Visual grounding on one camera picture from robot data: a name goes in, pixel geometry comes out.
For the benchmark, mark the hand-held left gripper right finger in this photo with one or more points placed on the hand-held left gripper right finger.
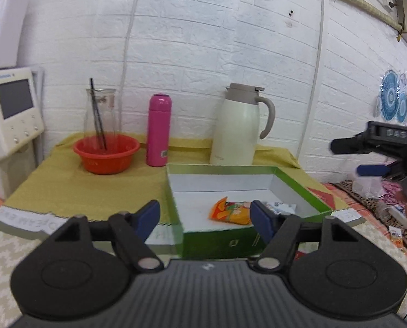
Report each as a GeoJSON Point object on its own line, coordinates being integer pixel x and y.
{"type": "Point", "coordinates": [260, 221]}

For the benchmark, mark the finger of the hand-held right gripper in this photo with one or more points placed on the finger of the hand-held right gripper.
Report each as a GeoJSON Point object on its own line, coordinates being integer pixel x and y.
{"type": "Point", "coordinates": [372, 170]}
{"type": "Point", "coordinates": [347, 145]}

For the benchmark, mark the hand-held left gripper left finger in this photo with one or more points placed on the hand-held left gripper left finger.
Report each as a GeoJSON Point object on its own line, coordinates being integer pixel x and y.
{"type": "Point", "coordinates": [149, 216]}

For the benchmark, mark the green cardboard box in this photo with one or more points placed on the green cardboard box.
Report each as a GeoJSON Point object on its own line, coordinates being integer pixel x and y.
{"type": "Point", "coordinates": [224, 242]}

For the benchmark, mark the clear plastic bag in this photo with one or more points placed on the clear plastic bag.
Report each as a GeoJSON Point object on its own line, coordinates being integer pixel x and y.
{"type": "Point", "coordinates": [367, 186]}

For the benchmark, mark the white snack packet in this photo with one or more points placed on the white snack packet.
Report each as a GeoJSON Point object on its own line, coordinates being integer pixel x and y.
{"type": "Point", "coordinates": [284, 207]}

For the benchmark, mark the pink patterned packets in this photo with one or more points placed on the pink patterned packets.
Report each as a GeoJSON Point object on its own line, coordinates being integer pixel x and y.
{"type": "Point", "coordinates": [391, 191]}

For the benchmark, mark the orange snack packet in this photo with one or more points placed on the orange snack packet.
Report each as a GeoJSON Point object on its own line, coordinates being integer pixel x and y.
{"type": "Point", "coordinates": [229, 211]}

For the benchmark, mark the small white box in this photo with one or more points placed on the small white box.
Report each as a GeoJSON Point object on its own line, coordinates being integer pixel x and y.
{"type": "Point", "coordinates": [398, 215]}

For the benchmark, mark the yellow tablecloth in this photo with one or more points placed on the yellow tablecloth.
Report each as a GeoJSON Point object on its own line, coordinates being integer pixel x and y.
{"type": "Point", "coordinates": [87, 191]}

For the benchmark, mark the small orange packet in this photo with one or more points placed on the small orange packet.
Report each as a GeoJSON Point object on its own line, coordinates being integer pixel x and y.
{"type": "Point", "coordinates": [396, 235]}

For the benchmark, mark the red plastic basin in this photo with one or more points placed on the red plastic basin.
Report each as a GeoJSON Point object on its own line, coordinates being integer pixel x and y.
{"type": "Point", "coordinates": [104, 160]}

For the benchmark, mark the pink thermos bottle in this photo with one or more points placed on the pink thermos bottle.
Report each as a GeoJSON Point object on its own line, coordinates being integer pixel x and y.
{"type": "Point", "coordinates": [159, 129]}

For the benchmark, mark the cream thermal carafe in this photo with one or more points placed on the cream thermal carafe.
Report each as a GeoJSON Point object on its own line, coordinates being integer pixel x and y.
{"type": "Point", "coordinates": [232, 129]}

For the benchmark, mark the clear glass pitcher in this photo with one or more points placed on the clear glass pitcher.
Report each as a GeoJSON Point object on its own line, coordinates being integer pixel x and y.
{"type": "Point", "coordinates": [101, 116]}

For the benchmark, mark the black stirring stick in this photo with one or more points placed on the black stirring stick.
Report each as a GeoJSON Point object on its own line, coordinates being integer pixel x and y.
{"type": "Point", "coordinates": [97, 116]}

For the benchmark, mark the white lettered foam board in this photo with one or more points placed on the white lettered foam board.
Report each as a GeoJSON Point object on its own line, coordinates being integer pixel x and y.
{"type": "Point", "coordinates": [22, 220]}

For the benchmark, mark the white appliance with screen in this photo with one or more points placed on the white appliance with screen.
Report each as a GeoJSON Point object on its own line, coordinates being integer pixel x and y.
{"type": "Point", "coordinates": [13, 109]}

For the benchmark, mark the blue patterned wall decor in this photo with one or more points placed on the blue patterned wall decor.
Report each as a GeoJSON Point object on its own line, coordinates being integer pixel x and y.
{"type": "Point", "coordinates": [393, 97]}

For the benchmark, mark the white wall-mounted appliance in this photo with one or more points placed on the white wall-mounted appliance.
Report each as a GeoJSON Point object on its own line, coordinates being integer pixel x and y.
{"type": "Point", "coordinates": [7, 24]}

